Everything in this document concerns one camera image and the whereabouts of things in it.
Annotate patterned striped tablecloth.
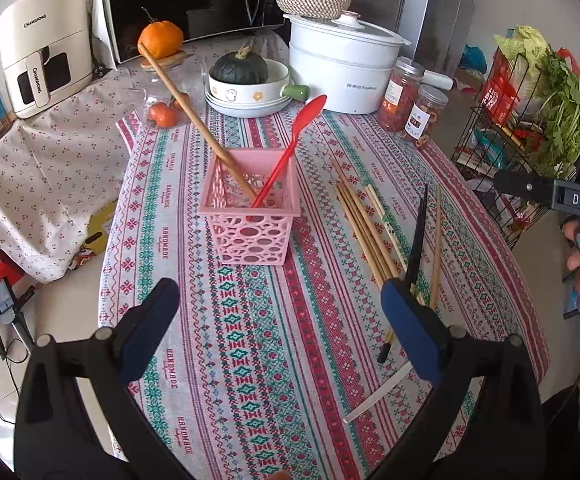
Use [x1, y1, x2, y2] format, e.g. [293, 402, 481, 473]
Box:
[99, 105, 551, 480]

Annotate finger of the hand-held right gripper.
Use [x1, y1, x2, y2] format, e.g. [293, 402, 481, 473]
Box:
[494, 169, 557, 209]

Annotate dark green squash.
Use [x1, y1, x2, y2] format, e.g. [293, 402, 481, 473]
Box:
[213, 45, 269, 84]

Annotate pink plastic utensil basket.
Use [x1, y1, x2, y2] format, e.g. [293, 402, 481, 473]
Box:
[198, 147, 302, 267]

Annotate short jar of dried slices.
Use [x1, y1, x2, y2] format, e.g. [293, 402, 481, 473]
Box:
[402, 84, 450, 148]

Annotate white printed chopstick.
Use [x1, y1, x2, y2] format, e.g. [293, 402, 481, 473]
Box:
[362, 180, 408, 273]

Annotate leafy green vegetables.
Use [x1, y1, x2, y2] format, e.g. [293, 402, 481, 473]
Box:
[520, 45, 580, 178]

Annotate red plastic spoon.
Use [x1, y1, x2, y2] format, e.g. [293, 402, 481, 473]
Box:
[250, 94, 328, 209]

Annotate white electric cooking pot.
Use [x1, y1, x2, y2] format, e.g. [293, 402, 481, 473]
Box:
[284, 10, 412, 115]

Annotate white bowl with green handle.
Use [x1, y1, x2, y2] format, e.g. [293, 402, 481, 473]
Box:
[207, 57, 311, 107]

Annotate bundle of thin wooden chopsticks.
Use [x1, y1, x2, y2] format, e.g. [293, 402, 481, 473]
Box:
[330, 157, 428, 365]

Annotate black chopstick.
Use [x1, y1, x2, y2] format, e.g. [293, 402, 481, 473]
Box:
[404, 184, 430, 293]

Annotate small floral cloth cover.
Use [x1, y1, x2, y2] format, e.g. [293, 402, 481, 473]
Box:
[0, 30, 291, 283]

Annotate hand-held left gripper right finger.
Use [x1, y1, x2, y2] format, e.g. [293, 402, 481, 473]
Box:
[370, 277, 546, 480]

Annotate grey refrigerator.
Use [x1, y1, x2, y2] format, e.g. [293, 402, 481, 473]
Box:
[360, 0, 477, 66]

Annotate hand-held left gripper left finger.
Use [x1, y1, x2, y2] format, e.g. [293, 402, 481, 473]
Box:
[14, 277, 196, 480]

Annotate yellow cardboard box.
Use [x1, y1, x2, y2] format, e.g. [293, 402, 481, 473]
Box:
[72, 200, 118, 271]

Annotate long thick wooden chopstick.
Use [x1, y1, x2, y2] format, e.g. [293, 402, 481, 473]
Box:
[139, 42, 258, 197]
[137, 42, 257, 198]

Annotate single bamboo chopstick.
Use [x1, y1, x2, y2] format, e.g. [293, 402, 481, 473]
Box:
[429, 185, 443, 311]

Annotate glass jar with wooden lid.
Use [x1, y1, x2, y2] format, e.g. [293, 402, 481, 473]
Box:
[135, 50, 208, 128]

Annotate black microwave oven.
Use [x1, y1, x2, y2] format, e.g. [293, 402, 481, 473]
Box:
[101, 0, 285, 65]

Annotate tall jar of red dried fruit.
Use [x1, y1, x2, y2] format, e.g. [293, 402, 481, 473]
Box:
[377, 57, 426, 133]

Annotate plain white chopstick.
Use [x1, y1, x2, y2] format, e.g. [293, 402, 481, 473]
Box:
[344, 366, 415, 423]

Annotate red plastic bag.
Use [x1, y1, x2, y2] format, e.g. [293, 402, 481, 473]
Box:
[557, 49, 580, 81]

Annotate napa cabbage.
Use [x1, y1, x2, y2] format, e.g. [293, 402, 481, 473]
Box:
[494, 25, 553, 63]

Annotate person's right hand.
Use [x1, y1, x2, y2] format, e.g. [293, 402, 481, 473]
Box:
[562, 217, 580, 313]

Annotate large orange with stem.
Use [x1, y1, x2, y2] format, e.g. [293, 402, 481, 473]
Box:
[137, 7, 185, 60]

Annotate cream air fryer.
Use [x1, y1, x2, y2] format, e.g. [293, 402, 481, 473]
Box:
[0, 0, 95, 120]

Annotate blue plastic bag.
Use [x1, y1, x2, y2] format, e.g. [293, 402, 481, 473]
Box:
[460, 44, 487, 73]

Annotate black wire rack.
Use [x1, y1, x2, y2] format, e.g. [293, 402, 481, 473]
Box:
[452, 47, 580, 246]

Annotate red snack packages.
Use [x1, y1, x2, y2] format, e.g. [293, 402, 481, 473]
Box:
[480, 57, 521, 126]

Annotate phone gimbal stand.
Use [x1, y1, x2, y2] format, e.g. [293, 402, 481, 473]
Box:
[0, 275, 36, 361]

